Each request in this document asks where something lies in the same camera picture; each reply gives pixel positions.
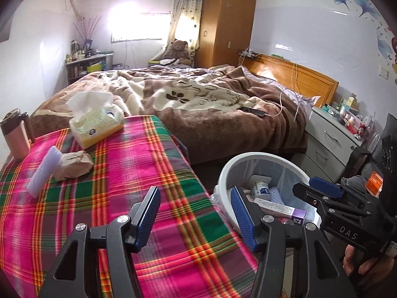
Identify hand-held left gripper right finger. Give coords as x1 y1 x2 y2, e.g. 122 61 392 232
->
230 186 352 298

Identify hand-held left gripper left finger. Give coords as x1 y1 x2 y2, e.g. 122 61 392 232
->
37 186 162 298

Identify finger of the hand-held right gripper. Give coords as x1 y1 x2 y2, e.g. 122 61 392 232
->
308 176 345 199
292 183 334 221

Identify white barcode bottle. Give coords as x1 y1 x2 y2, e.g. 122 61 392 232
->
250 183 271 200

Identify white bubble wrap sheet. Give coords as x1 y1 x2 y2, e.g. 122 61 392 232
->
268 186 286 205

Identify white and purple box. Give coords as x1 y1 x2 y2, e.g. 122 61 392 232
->
253 197 307 225

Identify white paper packet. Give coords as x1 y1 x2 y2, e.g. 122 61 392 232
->
248 175 272 187

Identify white trash bin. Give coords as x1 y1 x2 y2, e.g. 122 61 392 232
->
212 152 325 239

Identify person's right hand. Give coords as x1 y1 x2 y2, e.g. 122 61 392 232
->
343 244 397 289

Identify white nightstand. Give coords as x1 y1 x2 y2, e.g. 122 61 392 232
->
302 106 368 184

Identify orange box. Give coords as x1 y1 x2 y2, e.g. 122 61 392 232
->
366 171 385 196

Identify plaid pink green tablecloth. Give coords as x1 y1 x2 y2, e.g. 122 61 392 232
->
0 115 259 298

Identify toiletries cluster on nightstand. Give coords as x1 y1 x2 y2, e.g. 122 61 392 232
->
323 96 376 140

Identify lavender pillow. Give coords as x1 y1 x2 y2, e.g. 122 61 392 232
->
281 85 321 109

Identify brown paper bag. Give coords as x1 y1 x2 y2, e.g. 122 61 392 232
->
54 150 94 182

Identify black phone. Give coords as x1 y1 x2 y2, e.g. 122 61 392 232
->
240 106 267 118

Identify yellow tissue pack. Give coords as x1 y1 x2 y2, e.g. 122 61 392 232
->
66 91 125 149

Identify bed with brown blanket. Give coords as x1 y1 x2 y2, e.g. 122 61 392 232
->
29 65 311 165

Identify wooden headboard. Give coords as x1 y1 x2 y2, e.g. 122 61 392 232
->
242 54 339 108

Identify white foam block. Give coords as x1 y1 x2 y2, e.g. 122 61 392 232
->
26 146 63 198

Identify pink mug with brown lid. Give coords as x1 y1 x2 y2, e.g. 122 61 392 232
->
0 109 36 161

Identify power strip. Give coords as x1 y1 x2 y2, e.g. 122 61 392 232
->
237 48 263 61

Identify cluttered white shelf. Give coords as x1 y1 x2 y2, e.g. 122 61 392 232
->
65 53 115 84

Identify brown teddy bear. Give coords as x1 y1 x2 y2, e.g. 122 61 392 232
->
163 40 193 66

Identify wooden wardrobe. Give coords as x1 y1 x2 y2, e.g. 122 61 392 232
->
195 0 257 69

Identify bright window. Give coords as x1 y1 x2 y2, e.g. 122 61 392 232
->
107 4 172 42

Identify dried branches in vase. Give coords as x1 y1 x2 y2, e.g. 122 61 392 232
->
73 15 101 48

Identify patterned curtain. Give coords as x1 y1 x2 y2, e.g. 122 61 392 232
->
166 0 205 52

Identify white charging cable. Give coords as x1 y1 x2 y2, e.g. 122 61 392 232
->
277 64 300 118

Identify blue flower wall sticker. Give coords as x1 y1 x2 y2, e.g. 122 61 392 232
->
333 0 397 84

